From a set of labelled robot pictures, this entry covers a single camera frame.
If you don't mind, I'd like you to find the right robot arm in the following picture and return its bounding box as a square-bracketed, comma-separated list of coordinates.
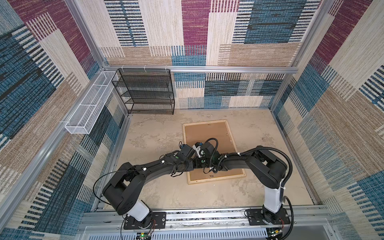
[193, 140, 293, 225]

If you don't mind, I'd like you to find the brown cardboard backing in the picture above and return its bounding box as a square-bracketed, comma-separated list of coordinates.
[185, 121, 243, 182]

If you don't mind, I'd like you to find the black wire shelf rack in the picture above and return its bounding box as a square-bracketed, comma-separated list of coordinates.
[112, 68, 176, 115]

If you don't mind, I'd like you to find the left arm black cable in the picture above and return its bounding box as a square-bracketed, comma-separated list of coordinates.
[92, 169, 160, 240]

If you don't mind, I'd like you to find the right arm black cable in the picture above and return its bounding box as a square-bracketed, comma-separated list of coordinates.
[202, 137, 295, 240]

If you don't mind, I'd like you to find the white mesh wall basket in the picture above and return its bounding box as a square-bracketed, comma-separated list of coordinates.
[65, 71, 116, 135]

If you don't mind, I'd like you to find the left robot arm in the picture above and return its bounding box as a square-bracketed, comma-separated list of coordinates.
[102, 145, 196, 225]

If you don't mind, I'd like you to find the wooden picture frame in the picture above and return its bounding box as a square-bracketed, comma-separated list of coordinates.
[182, 119, 247, 185]

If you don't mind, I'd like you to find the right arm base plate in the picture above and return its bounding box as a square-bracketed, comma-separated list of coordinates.
[245, 208, 291, 226]

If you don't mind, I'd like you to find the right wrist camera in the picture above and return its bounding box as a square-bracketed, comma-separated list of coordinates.
[193, 142, 205, 158]

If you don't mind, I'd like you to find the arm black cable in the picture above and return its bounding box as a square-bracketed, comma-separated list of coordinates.
[202, 137, 295, 240]
[92, 169, 160, 240]

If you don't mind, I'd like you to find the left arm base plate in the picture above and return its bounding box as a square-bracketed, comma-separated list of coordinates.
[123, 212, 167, 230]

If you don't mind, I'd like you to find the aluminium front rail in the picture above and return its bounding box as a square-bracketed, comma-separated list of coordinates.
[75, 206, 341, 240]

